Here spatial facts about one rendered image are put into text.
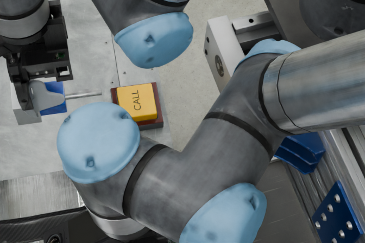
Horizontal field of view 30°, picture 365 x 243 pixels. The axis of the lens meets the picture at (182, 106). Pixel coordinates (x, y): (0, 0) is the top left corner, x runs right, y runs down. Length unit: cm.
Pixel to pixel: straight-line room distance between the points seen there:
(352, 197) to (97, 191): 49
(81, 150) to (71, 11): 71
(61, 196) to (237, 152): 47
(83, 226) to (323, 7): 44
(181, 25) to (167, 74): 145
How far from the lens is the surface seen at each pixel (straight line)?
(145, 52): 68
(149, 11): 68
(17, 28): 82
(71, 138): 61
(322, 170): 110
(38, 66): 90
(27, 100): 94
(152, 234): 79
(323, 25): 97
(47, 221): 102
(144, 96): 114
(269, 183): 178
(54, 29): 86
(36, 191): 104
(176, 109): 207
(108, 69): 121
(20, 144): 117
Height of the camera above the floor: 185
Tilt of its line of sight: 63 degrees down
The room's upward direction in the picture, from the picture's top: 6 degrees clockwise
